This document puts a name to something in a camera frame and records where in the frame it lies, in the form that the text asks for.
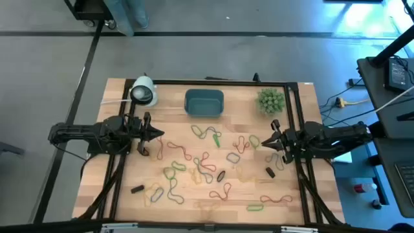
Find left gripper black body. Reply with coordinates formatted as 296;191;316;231
129;111;153;157

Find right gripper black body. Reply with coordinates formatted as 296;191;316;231
270;118;297;165

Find red rubber band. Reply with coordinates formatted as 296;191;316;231
208;182;233;202
200;151;217;173
156;135;164;161
232;135;251;155
166;141;193;162
259;194;294;205

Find grey-green rubber band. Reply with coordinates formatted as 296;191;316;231
265;152;286;172

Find yellow rubber band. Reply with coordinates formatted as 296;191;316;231
235;164;259;184
188;167;204;186
142;182;162;208
193;199;223;213

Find small blue rubber band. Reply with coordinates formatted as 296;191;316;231
226;151;241;164

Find long teal rubber band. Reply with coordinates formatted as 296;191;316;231
166;177;186;205

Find teal plastic bin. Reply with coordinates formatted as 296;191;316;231
184;89;225;118

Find green plant in white pot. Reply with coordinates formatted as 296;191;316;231
256;87;287;116

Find white box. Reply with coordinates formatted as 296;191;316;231
332;151;354;164

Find red bottle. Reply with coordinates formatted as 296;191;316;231
353;182;378;194

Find black desk with keyboard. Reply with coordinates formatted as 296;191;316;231
373;137;414;219

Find black side desk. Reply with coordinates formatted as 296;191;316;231
356;55;414;140

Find person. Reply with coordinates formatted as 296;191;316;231
102;0;150;38

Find black keyboard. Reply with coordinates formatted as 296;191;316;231
394;161;414;208

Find black power adapter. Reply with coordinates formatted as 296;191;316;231
384;57;410;94

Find black wheeled cart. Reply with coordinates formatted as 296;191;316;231
63;0;116;30

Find black crossbeam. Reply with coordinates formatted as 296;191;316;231
0;219;414;233

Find grey chair base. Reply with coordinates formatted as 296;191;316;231
0;140;26;157

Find black slanted pole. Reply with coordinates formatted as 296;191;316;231
369;25;414;68

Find white lamp cable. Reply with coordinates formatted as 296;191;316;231
100;98;132;105

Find yellow power plug cable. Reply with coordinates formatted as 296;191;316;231
334;96;370;109

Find black floor cable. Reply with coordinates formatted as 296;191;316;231
318;77;376;128

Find silver bracket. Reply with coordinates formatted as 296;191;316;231
99;221;139;233
279;225;320;233

